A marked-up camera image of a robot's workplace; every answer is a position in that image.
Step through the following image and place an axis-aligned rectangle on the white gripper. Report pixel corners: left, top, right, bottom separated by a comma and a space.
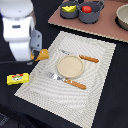
3, 16, 42, 61

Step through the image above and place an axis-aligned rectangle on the yellow butter box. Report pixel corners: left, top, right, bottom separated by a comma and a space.
7, 73, 29, 85

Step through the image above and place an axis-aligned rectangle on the small grey pot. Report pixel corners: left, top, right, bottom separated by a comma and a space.
60, 1, 78, 19

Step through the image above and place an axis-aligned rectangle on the yellow toy piece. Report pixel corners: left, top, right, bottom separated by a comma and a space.
62, 5, 76, 12

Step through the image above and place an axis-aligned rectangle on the red tomato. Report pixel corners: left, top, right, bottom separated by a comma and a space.
82, 6, 92, 13

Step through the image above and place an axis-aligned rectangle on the large grey pot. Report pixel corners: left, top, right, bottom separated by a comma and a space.
78, 0, 104, 24

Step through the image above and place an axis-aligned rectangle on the bread loaf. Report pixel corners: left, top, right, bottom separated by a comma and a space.
31, 49, 49, 61

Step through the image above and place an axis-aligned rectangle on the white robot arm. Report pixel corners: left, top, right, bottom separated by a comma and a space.
0, 0, 42, 62

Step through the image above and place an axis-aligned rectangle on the round wooden plate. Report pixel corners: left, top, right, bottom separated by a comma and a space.
57, 55, 84, 78

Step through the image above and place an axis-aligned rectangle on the white woven placemat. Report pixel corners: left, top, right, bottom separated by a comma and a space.
15, 31, 116, 128

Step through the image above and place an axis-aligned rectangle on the beige bowl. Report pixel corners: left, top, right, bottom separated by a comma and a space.
116, 4, 128, 30

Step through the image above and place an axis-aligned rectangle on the black cable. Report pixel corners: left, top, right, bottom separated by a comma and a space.
0, 59, 34, 66

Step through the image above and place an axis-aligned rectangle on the fork with wooden handle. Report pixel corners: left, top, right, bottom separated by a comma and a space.
47, 72, 86, 89

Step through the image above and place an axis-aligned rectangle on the knife with wooden handle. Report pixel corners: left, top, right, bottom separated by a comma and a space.
59, 49, 99, 63

